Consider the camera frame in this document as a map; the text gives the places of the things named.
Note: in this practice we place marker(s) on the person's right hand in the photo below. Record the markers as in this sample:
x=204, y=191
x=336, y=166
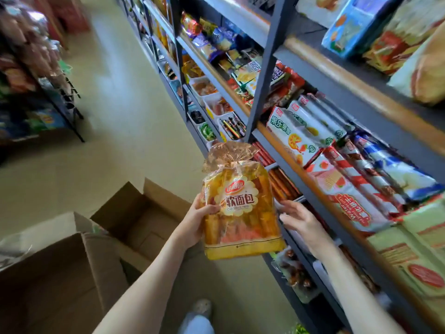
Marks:
x=307, y=226

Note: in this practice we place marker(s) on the person's left hand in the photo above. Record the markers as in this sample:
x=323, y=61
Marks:
x=192, y=226

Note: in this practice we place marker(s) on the person's right thumb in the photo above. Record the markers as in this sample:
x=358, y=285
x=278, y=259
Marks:
x=287, y=219

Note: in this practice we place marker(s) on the person's left thumb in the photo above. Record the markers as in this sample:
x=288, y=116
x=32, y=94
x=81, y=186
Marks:
x=208, y=209

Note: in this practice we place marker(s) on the yellow soft bread bag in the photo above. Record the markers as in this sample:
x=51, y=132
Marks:
x=243, y=212

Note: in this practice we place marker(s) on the person's left forearm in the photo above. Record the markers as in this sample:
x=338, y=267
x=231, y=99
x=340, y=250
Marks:
x=146, y=288

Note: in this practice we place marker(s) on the person's right forearm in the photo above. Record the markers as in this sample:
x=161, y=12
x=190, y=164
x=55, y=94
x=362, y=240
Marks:
x=351, y=292

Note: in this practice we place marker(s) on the orange brown snack sticks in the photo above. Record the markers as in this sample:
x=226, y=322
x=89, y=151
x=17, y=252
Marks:
x=283, y=184

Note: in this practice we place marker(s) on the clear packet of brown snacks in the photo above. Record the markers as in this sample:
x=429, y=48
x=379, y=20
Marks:
x=295, y=274

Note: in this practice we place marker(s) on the pink biscuit packet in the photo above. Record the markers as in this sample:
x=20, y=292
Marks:
x=347, y=198

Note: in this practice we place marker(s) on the red sausage sticks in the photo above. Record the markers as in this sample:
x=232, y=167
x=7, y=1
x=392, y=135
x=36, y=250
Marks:
x=263, y=154

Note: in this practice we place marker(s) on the white bin of green snacks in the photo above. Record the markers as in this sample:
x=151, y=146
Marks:
x=207, y=132

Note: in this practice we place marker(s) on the red white striped wafer packet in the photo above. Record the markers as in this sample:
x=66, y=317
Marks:
x=358, y=179
x=372, y=170

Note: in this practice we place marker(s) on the white green cracker box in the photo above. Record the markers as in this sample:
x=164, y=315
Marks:
x=293, y=137
x=325, y=113
x=313, y=123

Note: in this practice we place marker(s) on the white bin of colourful sticks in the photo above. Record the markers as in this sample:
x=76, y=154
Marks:
x=233, y=126

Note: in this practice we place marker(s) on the white bin of dark snacks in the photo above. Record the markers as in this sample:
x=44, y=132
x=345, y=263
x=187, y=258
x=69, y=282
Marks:
x=197, y=117

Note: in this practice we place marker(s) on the person's white shoe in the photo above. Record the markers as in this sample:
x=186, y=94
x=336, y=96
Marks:
x=201, y=307

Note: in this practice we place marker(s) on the white bin of red snacks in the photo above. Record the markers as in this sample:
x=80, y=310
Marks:
x=219, y=107

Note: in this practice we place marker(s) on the person's light trouser leg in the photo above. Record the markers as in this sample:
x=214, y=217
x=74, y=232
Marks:
x=196, y=326

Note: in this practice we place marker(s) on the white bin of orange snacks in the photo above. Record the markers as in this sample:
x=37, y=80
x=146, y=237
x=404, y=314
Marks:
x=204, y=88

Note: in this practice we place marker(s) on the blue white wafer packet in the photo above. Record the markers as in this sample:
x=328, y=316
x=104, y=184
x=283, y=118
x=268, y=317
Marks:
x=399, y=170

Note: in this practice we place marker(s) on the green cream biscuit packet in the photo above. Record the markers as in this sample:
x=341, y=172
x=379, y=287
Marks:
x=427, y=224
x=410, y=260

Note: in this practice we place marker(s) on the open brown cardboard box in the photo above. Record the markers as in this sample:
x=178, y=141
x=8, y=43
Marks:
x=87, y=267

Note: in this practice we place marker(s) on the dark grey metal shelf unit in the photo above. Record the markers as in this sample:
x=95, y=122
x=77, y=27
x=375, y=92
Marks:
x=347, y=86

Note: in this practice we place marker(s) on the pile of assorted snack packets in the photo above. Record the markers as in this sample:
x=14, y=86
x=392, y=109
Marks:
x=243, y=66

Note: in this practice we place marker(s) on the clear plastic bag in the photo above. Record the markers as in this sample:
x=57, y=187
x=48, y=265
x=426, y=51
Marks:
x=14, y=248

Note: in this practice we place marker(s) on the cream bread packet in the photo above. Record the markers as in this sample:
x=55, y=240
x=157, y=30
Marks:
x=426, y=71

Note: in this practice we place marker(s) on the blue biscuit packet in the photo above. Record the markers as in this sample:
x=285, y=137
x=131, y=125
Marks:
x=354, y=26

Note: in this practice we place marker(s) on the white cake packet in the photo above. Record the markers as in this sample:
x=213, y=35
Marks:
x=321, y=8

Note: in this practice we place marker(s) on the red cream cracker packet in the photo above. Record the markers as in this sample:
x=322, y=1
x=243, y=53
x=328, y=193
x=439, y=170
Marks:
x=403, y=34

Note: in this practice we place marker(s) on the black rack of snack packets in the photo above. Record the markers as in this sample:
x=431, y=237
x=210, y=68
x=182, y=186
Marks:
x=31, y=66

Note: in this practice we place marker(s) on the red cartons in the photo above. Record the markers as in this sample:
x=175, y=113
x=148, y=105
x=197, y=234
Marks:
x=66, y=13

